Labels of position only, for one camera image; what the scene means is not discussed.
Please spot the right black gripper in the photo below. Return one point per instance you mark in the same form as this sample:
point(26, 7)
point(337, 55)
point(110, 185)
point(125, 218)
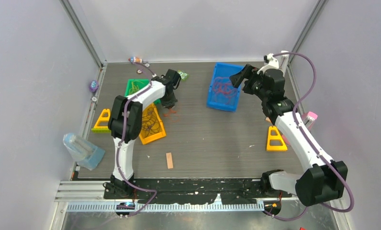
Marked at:
point(249, 72)

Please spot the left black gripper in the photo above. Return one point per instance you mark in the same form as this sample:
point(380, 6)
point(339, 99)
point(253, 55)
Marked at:
point(169, 104)

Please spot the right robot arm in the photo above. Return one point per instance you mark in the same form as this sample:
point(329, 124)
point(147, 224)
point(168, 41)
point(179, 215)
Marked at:
point(323, 178)

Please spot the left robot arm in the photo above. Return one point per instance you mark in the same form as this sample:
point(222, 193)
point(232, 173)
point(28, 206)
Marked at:
point(125, 124)

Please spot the green number tile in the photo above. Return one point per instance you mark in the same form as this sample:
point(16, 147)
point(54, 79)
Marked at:
point(183, 75)

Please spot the orange plastic bin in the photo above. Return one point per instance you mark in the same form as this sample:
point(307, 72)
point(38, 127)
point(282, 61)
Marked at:
point(152, 128)

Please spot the blue plastic bin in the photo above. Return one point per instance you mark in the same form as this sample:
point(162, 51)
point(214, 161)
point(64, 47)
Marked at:
point(221, 94)

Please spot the white metronome box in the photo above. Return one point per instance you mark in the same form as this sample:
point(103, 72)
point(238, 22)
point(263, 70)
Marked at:
point(283, 59)

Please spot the green plastic bin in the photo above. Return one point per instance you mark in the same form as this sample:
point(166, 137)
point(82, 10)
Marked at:
point(135, 85)

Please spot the small toy figure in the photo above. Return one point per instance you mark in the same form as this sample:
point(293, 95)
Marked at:
point(135, 60)

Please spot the yellow triangle block left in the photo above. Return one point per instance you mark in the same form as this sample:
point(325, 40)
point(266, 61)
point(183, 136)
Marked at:
point(101, 124)

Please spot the yellow triangle block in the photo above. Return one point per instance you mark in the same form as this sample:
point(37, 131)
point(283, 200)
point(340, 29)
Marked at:
point(275, 141)
point(101, 124)

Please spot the purple round toy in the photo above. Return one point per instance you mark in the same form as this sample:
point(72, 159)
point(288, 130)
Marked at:
point(93, 86)

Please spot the pink metronome box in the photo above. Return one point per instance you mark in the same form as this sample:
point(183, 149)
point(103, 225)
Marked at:
point(309, 119)

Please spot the yellow triangle block right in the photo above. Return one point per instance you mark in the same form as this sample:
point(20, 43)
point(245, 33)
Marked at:
point(275, 141)

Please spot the clear plastic bottle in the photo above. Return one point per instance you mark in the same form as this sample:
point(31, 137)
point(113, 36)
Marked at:
point(83, 152)

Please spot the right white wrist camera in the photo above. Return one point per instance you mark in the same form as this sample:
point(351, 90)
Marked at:
point(270, 63)

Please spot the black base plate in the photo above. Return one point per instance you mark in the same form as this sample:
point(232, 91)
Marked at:
point(194, 191)

